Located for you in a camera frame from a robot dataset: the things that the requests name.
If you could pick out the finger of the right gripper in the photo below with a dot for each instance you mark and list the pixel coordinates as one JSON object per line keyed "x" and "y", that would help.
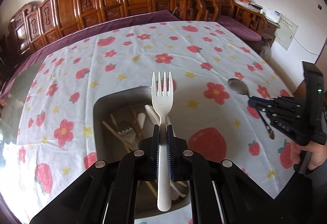
{"x": 267, "y": 110}
{"x": 255, "y": 102}

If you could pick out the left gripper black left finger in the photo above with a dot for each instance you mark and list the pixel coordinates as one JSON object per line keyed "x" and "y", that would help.
{"x": 148, "y": 161}

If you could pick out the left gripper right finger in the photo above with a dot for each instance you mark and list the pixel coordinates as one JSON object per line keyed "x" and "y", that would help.
{"x": 176, "y": 163}

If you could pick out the dark brown chopstick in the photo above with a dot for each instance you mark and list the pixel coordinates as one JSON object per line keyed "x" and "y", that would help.
{"x": 136, "y": 124}

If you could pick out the metal fork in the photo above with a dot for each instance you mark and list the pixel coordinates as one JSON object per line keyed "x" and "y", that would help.
{"x": 129, "y": 136}

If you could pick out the light bamboo chopstick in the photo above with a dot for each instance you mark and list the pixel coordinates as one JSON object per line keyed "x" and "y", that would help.
{"x": 123, "y": 126}
{"x": 125, "y": 143}

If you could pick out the white ceramic soup spoon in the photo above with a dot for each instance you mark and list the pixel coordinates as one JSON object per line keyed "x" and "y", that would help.
{"x": 154, "y": 118}

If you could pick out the cream plastic spoon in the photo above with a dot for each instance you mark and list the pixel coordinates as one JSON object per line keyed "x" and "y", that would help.
{"x": 141, "y": 119}

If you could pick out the cream plastic fork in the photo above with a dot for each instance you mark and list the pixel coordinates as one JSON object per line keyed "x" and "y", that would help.
{"x": 162, "y": 95}

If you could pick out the person's right hand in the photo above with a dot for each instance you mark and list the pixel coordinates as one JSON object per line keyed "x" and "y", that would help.
{"x": 318, "y": 153}

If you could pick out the grey metal rectangular tray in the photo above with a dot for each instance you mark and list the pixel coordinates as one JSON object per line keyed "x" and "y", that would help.
{"x": 110, "y": 149}

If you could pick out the purple armchair cushion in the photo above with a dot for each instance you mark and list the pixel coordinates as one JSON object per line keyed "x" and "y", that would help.
{"x": 238, "y": 29}

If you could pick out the wooden side table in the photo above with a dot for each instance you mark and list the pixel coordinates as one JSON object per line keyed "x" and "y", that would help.
{"x": 268, "y": 27}

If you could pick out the white router box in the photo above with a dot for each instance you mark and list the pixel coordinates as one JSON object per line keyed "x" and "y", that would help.
{"x": 273, "y": 15}

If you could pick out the strawberry flower tablecloth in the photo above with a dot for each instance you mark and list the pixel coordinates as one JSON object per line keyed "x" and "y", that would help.
{"x": 47, "y": 128}

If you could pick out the carved wooden long bench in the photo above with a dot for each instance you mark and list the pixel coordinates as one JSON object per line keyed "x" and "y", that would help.
{"x": 34, "y": 27}

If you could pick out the white paper wall chart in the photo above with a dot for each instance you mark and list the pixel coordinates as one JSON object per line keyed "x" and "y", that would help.
{"x": 286, "y": 32}

